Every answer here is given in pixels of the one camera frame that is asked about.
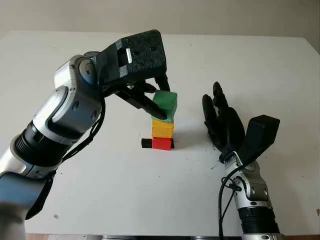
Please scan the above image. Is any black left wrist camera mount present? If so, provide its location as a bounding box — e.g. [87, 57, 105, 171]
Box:
[92, 29, 168, 87]

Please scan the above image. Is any yellow wooden block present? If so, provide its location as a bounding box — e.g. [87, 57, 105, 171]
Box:
[151, 119, 175, 139]

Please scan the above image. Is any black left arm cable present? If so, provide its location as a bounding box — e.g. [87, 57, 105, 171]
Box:
[59, 84, 107, 163]

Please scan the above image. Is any green wooden block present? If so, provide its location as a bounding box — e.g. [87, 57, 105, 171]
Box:
[151, 90, 178, 123]

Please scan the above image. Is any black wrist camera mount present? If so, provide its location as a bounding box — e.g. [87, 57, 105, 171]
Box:
[240, 114, 281, 166]
[92, 29, 168, 87]

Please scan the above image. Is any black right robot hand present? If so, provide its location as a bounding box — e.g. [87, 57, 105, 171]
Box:
[201, 81, 246, 161]

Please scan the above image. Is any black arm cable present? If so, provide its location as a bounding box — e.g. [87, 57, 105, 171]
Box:
[59, 84, 107, 163]
[217, 163, 245, 238]

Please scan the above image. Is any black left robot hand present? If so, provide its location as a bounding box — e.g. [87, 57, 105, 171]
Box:
[103, 73, 172, 120]

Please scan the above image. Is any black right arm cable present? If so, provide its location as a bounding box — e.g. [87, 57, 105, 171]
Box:
[217, 163, 245, 238]

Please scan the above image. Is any red wooden block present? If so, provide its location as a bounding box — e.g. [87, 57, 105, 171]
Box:
[151, 136, 173, 151]

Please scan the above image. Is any black tape strip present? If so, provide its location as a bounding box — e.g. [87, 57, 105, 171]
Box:
[140, 138, 175, 150]

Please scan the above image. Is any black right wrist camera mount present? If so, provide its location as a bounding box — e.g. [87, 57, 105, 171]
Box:
[240, 114, 281, 166]

